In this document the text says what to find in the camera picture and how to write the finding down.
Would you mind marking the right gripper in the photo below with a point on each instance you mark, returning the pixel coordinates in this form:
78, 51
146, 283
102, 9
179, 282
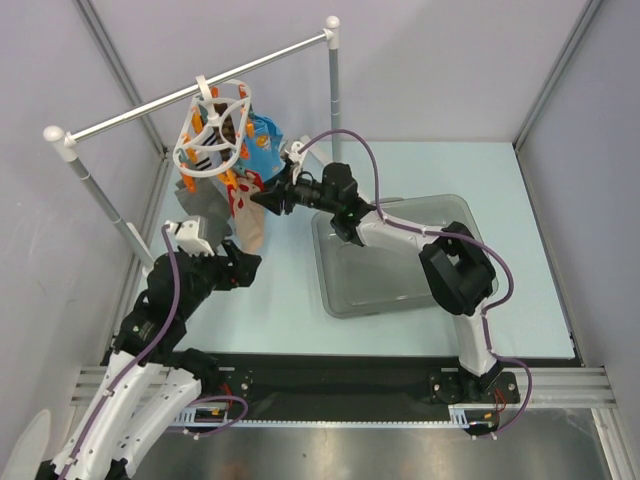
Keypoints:
285, 191

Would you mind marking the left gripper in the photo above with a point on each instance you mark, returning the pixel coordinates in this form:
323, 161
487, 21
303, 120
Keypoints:
242, 270

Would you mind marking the red reindeer sock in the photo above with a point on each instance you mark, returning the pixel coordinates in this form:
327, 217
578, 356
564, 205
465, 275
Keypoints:
249, 217

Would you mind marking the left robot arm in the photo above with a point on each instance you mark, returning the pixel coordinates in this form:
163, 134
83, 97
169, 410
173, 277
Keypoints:
135, 360

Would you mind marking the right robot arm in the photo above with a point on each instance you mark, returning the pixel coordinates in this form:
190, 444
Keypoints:
456, 265

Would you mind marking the white round clip hanger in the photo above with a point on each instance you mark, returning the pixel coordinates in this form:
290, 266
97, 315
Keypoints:
202, 116

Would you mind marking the blue patterned sock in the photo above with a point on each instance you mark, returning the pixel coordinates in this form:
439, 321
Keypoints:
262, 141

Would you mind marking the grey sock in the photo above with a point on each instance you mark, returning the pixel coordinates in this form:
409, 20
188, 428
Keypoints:
206, 201

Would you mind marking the brown sock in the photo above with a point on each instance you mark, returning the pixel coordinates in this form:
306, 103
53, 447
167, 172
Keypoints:
227, 125

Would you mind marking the orange clothes peg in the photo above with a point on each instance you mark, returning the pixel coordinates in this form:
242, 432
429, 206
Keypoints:
186, 183

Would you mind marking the grey plastic bin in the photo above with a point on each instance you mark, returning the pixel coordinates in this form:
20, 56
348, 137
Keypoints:
359, 281

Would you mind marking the white silver clothes rack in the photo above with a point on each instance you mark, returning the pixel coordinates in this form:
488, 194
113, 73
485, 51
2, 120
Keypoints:
64, 143

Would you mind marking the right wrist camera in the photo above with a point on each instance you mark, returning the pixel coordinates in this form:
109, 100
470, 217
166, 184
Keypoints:
294, 155

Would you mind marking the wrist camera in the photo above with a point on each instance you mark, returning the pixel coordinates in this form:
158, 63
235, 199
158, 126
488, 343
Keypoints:
294, 155
190, 235

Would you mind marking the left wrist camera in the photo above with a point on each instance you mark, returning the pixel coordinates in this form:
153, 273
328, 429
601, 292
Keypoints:
190, 235

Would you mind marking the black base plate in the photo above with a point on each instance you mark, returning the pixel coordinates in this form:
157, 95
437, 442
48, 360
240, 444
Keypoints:
307, 388

